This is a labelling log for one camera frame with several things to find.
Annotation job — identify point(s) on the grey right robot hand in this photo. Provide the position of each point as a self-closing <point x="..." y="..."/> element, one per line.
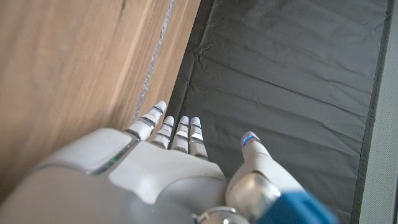
<point x="155" y="174"/>

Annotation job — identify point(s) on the blue right wrist connector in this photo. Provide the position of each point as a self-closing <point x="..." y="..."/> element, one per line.
<point x="295" y="208"/>

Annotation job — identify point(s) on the black backdrop curtain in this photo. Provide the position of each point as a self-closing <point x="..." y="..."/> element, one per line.
<point x="280" y="77"/>

